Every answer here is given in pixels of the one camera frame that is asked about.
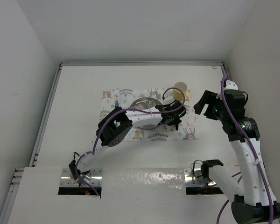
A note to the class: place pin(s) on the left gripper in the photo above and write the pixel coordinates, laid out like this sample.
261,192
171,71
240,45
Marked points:
176,121

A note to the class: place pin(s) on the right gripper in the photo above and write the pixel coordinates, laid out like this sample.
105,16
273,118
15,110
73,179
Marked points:
207,98

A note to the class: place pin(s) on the yellow mug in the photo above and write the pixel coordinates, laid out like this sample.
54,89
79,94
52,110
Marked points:
180,91

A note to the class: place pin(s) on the blue plastic fork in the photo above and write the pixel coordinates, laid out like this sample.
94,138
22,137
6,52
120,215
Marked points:
116,103

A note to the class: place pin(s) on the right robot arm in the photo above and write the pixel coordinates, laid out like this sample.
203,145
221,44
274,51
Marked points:
254,201

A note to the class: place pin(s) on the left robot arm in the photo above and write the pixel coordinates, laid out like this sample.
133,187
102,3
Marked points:
115,126

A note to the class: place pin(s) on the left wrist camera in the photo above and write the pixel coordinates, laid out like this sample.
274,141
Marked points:
168,98

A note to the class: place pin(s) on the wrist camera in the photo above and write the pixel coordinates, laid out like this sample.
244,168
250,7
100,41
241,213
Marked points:
230,85
168,98

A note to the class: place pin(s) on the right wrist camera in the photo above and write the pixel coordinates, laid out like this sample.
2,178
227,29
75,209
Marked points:
230,85

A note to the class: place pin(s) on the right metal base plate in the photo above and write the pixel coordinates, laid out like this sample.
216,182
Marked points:
193,179

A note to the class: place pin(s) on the metal base plate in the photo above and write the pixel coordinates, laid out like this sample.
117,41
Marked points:
193,179
93,177

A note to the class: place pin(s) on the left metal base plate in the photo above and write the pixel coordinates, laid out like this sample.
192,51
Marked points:
93,177

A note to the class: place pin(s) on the aluminium table frame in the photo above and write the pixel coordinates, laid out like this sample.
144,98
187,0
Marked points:
143,182

